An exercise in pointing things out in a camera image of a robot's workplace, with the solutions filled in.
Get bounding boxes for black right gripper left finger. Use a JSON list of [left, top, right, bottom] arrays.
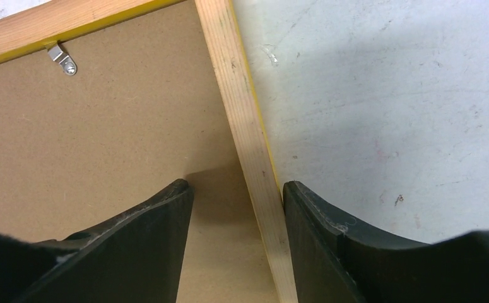
[[0, 179, 194, 302]]

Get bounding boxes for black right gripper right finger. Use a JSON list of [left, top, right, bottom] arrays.
[[283, 181, 489, 302]]

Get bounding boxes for brown cardboard backing board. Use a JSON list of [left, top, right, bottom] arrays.
[[0, 0, 281, 303]]

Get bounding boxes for yellow wooden picture frame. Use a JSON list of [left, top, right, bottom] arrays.
[[0, 0, 299, 303]]

